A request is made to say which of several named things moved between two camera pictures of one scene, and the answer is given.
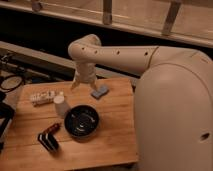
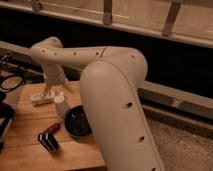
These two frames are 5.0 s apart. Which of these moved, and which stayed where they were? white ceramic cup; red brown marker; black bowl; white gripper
Moved: white gripper
Stayed: white ceramic cup; red brown marker; black bowl
